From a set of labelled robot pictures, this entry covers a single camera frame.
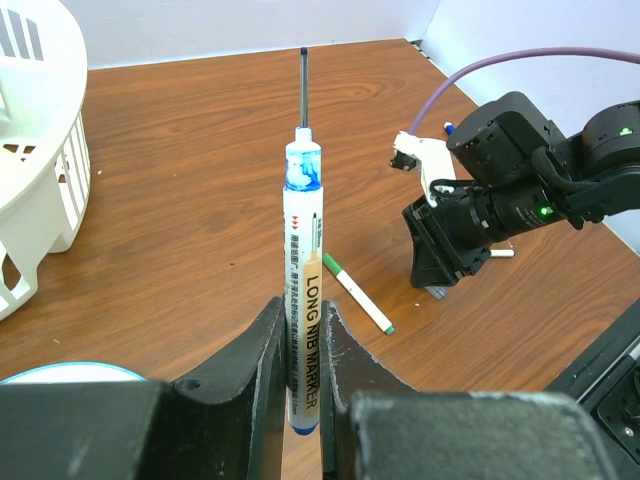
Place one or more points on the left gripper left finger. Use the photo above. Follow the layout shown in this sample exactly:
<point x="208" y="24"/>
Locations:
<point x="222" y="420"/>

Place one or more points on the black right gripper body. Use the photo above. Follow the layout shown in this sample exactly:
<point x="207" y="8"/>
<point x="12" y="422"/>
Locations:
<point x="451" y="238"/>

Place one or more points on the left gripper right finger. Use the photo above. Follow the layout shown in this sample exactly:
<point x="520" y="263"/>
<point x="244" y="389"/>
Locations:
<point x="376" y="426"/>

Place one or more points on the purple pen cap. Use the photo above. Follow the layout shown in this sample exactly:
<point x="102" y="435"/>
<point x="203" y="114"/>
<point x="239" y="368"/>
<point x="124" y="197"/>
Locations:
<point x="437" y="291"/>

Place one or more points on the green pen cap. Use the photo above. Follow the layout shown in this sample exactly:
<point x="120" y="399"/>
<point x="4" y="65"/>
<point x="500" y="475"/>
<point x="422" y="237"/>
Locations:
<point x="331" y="264"/>

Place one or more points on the white green pen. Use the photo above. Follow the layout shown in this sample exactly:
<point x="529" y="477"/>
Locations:
<point x="366" y="304"/>

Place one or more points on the white purple pen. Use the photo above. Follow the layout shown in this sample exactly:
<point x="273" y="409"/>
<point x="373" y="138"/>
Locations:
<point x="303" y="202"/>

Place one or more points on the grey pen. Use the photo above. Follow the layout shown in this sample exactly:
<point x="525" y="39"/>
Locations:
<point x="502" y="253"/>

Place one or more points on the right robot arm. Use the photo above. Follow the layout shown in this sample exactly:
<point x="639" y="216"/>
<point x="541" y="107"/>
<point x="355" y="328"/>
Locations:
<point x="507" y="170"/>

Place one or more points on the blue pen cap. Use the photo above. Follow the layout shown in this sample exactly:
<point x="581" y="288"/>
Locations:
<point x="448" y="128"/>

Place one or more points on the strawberry pattern plate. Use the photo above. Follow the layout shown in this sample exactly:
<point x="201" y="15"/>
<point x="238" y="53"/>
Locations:
<point x="74" y="372"/>

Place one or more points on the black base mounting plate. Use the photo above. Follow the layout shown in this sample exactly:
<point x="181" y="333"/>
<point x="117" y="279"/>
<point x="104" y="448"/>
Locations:
<point x="604" y="380"/>

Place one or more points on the white plastic dish basket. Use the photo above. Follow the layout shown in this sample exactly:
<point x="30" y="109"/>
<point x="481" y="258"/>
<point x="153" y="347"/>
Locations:
<point x="45" y="163"/>

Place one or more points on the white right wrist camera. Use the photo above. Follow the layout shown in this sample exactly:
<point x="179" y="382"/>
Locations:
<point x="430" y="156"/>

